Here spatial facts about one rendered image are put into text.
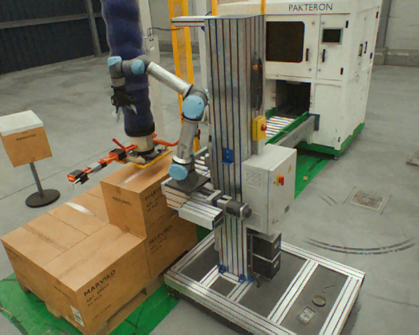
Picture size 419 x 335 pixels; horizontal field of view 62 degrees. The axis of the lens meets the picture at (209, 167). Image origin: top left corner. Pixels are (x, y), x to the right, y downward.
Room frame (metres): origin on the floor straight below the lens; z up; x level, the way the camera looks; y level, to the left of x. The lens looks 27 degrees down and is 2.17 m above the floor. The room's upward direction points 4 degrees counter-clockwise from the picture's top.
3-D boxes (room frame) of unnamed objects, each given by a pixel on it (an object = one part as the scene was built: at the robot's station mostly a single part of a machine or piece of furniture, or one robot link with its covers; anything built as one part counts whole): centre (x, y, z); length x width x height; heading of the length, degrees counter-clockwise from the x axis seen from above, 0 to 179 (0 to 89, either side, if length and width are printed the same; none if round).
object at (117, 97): (1.98, 0.48, 1.66); 0.09 x 0.08 x 0.12; 51
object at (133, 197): (2.44, 0.50, 0.74); 0.60 x 0.40 x 0.40; 146
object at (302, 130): (3.44, -0.71, 0.50); 2.31 x 0.05 x 0.19; 142
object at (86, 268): (2.38, 0.92, 0.34); 1.20 x 1.00 x 0.40; 142
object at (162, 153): (2.39, 0.42, 1.07); 0.34 x 0.10 x 0.05; 146
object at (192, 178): (2.04, 0.15, 1.09); 0.15 x 0.15 x 0.10
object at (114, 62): (1.97, 0.47, 1.82); 0.09 x 0.08 x 0.11; 77
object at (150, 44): (3.87, 0.53, 1.62); 0.20 x 0.05 x 0.30; 142
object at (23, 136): (3.70, 2.07, 0.82); 0.60 x 0.40 x 0.40; 34
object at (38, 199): (3.70, 2.07, 0.31); 0.40 x 0.40 x 0.62
